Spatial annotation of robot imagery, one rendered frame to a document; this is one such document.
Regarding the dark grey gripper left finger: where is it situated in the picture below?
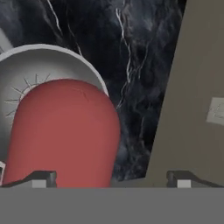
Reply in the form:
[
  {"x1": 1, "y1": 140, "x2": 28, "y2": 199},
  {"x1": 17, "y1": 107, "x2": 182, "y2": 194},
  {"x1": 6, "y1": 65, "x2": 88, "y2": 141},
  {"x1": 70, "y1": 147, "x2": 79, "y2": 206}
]
[{"x1": 1, "y1": 170, "x2": 58, "y2": 189}]

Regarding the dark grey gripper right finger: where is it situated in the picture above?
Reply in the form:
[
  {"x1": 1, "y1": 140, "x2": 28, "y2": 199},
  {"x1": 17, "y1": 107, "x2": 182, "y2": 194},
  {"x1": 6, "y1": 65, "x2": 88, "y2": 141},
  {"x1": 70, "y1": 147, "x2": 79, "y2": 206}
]
[{"x1": 166, "y1": 170, "x2": 224, "y2": 189}]

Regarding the red stand mixer head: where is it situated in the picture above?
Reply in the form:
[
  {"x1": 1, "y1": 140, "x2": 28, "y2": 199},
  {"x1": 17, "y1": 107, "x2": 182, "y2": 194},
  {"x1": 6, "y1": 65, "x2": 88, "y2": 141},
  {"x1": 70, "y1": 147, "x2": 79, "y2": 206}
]
[{"x1": 2, "y1": 78, "x2": 122, "y2": 189}]

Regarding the white wall socket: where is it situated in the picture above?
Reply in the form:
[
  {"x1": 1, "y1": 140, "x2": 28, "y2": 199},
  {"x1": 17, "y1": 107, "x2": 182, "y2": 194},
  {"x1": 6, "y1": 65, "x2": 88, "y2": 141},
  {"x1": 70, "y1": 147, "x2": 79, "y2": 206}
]
[{"x1": 206, "y1": 96, "x2": 224, "y2": 126}]

